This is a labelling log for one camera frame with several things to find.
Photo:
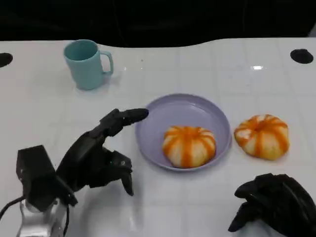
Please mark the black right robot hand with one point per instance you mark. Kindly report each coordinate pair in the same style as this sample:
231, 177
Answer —
284, 205

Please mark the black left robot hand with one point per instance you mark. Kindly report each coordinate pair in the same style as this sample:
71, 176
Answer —
84, 160

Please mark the orange white toy bread roll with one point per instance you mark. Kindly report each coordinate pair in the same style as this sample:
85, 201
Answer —
188, 148
261, 138

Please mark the pale green mug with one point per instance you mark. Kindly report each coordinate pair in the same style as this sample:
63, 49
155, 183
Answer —
85, 70

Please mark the lilac plate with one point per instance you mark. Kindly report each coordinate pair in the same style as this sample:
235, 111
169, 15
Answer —
185, 111

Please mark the black table grommet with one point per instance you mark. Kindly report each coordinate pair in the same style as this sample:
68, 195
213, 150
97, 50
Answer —
5, 59
301, 56

